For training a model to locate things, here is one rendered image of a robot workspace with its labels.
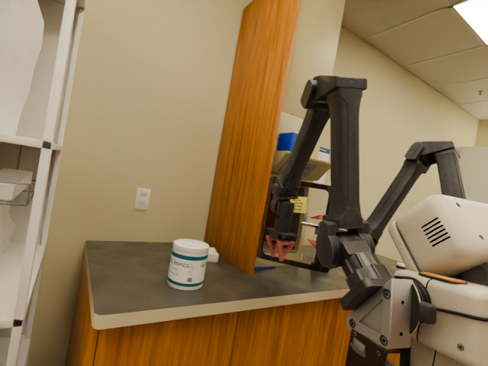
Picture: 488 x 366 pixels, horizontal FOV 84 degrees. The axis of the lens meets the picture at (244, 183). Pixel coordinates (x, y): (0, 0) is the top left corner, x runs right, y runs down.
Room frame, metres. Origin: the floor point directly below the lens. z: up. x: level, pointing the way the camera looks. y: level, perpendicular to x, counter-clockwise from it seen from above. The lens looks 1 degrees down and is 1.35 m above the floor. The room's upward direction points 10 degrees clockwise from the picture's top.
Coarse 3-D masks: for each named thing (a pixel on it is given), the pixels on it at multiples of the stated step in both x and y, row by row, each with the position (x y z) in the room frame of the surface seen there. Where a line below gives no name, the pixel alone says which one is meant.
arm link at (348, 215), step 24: (336, 96) 0.59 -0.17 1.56; (360, 96) 0.59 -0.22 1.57; (336, 120) 0.60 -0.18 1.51; (336, 144) 0.60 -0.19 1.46; (336, 168) 0.60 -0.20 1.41; (336, 192) 0.60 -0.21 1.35; (336, 216) 0.59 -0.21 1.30; (360, 216) 0.59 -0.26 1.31; (336, 240) 0.58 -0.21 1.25; (336, 264) 0.58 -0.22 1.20
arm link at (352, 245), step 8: (336, 232) 0.60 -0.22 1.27; (344, 232) 0.60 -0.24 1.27; (352, 232) 0.60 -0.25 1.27; (344, 240) 0.58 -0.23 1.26; (352, 240) 0.58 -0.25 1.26; (360, 240) 0.58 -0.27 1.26; (344, 248) 0.55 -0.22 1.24; (352, 248) 0.55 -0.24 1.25; (360, 248) 0.56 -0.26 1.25; (368, 248) 0.56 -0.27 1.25; (344, 256) 0.55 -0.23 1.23
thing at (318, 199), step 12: (300, 192) 1.28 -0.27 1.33; (312, 192) 1.27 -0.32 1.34; (324, 192) 1.26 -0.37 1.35; (312, 204) 1.26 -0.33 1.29; (324, 204) 1.25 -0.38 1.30; (300, 216) 1.27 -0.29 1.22; (300, 228) 1.27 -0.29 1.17; (312, 228) 1.26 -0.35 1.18; (264, 240) 1.30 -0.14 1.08; (276, 240) 1.29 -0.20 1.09; (300, 240) 1.27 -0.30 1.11; (264, 252) 1.30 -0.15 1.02; (288, 252) 1.28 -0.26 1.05; (300, 252) 1.27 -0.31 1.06; (312, 252) 1.26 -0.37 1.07; (288, 264) 1.28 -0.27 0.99; (300, 264) 1.27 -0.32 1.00; (312, 264) 1.26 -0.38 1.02
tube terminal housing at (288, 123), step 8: (280, 120) 1.33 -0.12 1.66; (288, 120) 1.36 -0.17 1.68; (296, 120) 1.38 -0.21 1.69; (280, 128) 1.33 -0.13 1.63; (288, 128) 1.36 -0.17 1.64; (296, 128) 1.39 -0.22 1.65; (320, 136) 1.48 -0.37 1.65; (312, 152) 1.46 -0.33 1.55; (256, 264) 1.33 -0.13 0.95; (264, 264) 1.36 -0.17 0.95; (272, 264) 1.39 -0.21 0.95; (280, 264) 1.42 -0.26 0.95
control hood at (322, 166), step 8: (280, 152) 1.26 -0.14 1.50; (288, 152) 1.23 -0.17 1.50; (280, 160) 1.25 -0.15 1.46; (312, 160) 1.32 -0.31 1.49; (320, 160) 1.34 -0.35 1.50; (272, 168) 1.29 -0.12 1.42; (320, 168) 1.39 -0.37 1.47; (328, 168) 1.40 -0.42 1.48; (312, 176) 1.42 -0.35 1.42; (320, 176) 1.44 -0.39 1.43
